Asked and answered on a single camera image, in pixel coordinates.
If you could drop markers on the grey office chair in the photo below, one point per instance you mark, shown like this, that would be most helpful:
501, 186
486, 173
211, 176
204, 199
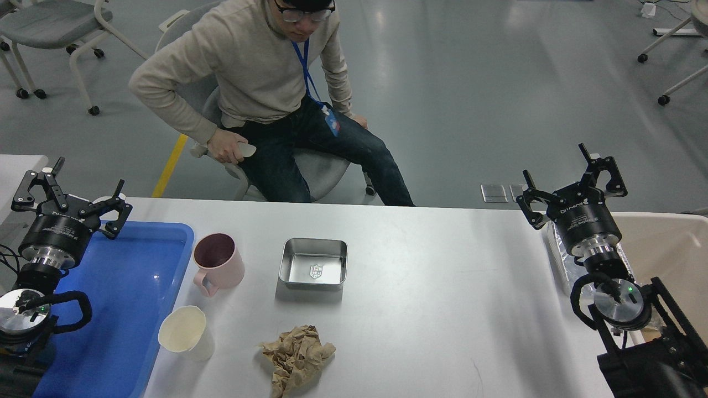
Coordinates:
322, 171

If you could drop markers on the white side table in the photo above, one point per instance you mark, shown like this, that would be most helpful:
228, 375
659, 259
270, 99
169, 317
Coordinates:
13, 168

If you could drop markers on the beige plastic bin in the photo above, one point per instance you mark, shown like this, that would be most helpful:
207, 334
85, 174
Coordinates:
672, 247

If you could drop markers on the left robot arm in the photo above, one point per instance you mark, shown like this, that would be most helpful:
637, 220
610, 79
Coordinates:
32, 311

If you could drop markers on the right floor socket plate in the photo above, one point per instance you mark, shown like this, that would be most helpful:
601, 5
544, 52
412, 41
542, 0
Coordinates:
516, 190

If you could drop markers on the cream paper cup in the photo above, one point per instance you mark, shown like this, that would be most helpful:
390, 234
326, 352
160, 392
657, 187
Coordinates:
186, 332

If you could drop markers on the left floor socket plate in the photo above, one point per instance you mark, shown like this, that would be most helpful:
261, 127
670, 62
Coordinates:
494, 193

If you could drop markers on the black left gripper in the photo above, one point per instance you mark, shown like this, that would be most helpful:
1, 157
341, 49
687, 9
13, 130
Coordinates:
64, 224

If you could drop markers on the blue plastic tray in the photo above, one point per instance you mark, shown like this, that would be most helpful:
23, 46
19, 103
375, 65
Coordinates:
132, 283

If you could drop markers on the grey chair top left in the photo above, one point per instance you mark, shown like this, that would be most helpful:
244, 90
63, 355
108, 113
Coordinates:
54, 25

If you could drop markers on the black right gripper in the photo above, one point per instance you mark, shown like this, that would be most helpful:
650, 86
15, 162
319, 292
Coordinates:
582, 218

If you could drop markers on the crumpled brown paper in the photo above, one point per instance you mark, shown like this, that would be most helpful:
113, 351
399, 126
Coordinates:
297, 357

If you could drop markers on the pink mug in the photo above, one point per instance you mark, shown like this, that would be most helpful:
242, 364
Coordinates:
220, 265

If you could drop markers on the square steel tin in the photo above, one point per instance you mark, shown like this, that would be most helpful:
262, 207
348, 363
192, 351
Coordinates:
314, 264

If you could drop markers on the seated person beige sweater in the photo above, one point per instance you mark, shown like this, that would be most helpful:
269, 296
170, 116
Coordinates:
253, 80

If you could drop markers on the floor socket plate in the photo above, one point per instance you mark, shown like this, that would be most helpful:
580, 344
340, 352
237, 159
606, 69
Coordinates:
494, 193
516, 190

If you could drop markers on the aluminium foil tray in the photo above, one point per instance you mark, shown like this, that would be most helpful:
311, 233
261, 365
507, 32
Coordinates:
566, 270

